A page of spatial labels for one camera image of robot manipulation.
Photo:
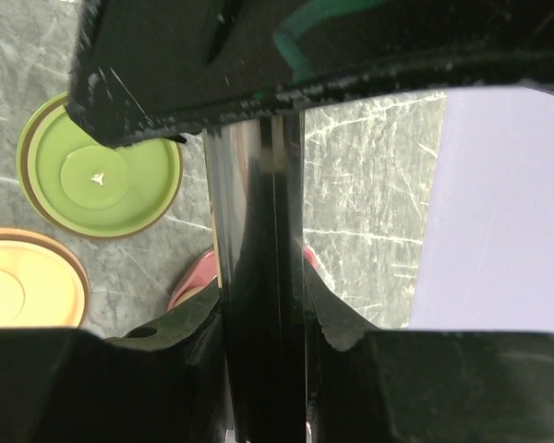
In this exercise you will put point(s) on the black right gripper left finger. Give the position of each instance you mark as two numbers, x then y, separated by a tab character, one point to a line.
164	381

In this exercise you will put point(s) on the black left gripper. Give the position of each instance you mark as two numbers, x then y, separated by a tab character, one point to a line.
158	69

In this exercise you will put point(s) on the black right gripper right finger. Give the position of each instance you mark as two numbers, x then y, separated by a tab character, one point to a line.
379	385

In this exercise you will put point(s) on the steel food tongs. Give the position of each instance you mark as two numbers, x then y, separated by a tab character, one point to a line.
255	175

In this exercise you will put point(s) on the steamed white bun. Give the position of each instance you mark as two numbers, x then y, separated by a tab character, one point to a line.
187	294

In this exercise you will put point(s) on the pink dotted plate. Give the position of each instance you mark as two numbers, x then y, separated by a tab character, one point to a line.
202	272

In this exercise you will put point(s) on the green round lid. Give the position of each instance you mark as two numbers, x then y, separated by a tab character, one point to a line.
81	186

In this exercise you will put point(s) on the beige round lid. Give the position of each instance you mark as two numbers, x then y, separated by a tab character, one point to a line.
42	283

